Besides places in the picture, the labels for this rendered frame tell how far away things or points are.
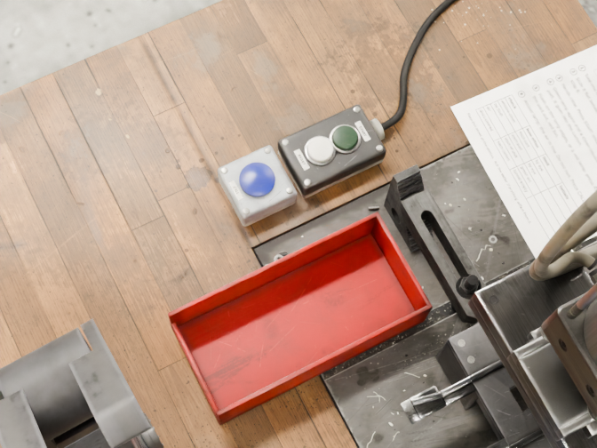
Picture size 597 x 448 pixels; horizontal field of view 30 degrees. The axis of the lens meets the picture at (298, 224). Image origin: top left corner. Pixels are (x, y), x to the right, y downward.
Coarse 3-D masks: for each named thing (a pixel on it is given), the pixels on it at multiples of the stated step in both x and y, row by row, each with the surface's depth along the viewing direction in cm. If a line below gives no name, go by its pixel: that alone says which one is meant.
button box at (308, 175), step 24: (408, 72) 132; (336, 120) 127; (360, 120) 127; (288, 144) 125; (360, 144) 126; (288, 168) 127; (312, 168) 125; (336, 168) 125; (360, 168) 126; (312, 192) 126
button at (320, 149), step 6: (318, 138) 125; (324, 138) 125; (312, 144) 125; (318, 144) 125; (324, 144) 125; (330, 144) 125; (312, 150) 124; (318, 150) 124; (324, 150) 124; (330, 150) 124; (312, 156) 124; (318, 156) 124; (324, 156) 124; (330, 156) 125; (318, 162) 125
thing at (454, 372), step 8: (448, 344) 114; (440, 352) 118; (448, 352) 115; (440, 360) 120; (448, 360) 117; (456, 360) 114; (448, 368) 118; (456, 368) 115; (448, 376) 119; (456, 376) 116; (464, 376) 114; (464, 400) 118; (472, 400) 115; (480, 400) 112; (488, 416) 112; (496, 432) 112
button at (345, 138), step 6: (342, 126) 126; (348, 126) 126; (336, 132) 125; (342, 132) 125; (348, 132) 125; (354, 132) 125; (336, 138) 125; (342, 138) 125; (348, 138) 125; (354, 138) 125; (336, 144) 125; (342, 144) 125; (348, 144) 125; (354, 144) 125
